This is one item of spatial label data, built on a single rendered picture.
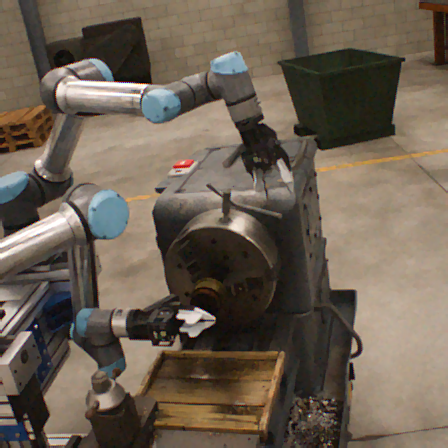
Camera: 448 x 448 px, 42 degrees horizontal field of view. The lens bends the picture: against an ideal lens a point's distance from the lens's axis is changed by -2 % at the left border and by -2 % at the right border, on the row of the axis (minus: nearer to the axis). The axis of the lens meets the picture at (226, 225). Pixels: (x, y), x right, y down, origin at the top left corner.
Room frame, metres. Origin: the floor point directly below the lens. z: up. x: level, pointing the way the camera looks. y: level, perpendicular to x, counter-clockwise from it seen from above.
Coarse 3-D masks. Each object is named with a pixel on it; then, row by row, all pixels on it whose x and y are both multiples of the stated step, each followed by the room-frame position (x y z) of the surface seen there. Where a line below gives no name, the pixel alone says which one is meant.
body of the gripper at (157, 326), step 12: (132, 312) 1.30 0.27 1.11; (156, 312) 1.28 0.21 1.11; (168, 312) 1.27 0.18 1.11; (132, 324) 1.27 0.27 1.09; (144, 324) 1.26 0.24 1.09; (156, 324) 1.24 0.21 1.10; (168, 324) 1.23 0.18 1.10; (180, 324) 1.28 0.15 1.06; (132, 336) 1.25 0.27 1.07; (144, 336) 1.25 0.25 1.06; (156, 336) 1.25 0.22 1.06; (168, 336) 1.24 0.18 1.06
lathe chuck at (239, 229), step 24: (216, 216) 1.52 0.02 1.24; (192, 240) 1.47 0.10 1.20; (216, 240) 1.45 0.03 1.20; (240, 240) 1.43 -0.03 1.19; (264, 240) 1.47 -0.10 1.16; (168, 264) 1.50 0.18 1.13; (240, 264) 1.44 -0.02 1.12; (264, 264) 1.42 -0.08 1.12; (168, 288) 1.50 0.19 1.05; (192, 288) 1.48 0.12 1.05; (240, 312) 1.44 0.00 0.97
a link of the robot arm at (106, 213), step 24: (72, 192) 1.41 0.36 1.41; (96, 192) 1.35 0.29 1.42; (48, 216) 1.31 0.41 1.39; (72, 216) 1.29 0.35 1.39; (96, 216) 1.29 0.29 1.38; (120, 216) 1.34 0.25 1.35; (0, 240) 1.23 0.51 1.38; (24, 240) 1.23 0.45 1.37; (48, 240) 1.25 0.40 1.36; (72, 240) 1.29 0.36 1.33; (0, 264) 1.18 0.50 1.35; (24, 264) 1.21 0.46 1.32
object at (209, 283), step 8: (200, 280) 1.38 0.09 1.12; (208, 280) 1.37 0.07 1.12; (216, 280) 1.39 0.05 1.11; (200, 288) 1.35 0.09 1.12; (208, 288) 1.34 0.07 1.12; (216, 288) 1.35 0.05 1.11; (224, 288) 1.36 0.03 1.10; (192, 296) 1.34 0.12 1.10; (200, 296) 1.32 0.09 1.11; (208, 296) 1.32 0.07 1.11; (216, 296) 1.33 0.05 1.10; (224, 296) 1.36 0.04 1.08; (192, 304) 1.33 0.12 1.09; (200, 304) 1.36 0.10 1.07; (208, 304) 1.37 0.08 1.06; (216, 304) 1.31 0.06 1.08; (208, 312) 1.33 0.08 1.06; (216, 312) 1.31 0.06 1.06
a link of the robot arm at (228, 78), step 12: (216, 60) 1.36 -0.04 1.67; (228, 60) 1.35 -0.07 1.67; (240, 60) 1.36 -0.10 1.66; (216, 72) 1.35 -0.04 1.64; (228, 72) 1.34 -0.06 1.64; (240, 72) 1.34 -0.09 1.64; (216, 84) 1.36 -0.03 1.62; (228, 84) 1.34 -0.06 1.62; (240, 84) 1.34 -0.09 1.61; (252, 84) 1.37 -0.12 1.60; (216, 96) 1.38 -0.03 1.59; (228, 96) 1.35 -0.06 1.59; (240, 96) 1.34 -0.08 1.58; (252, 96) 1.35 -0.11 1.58
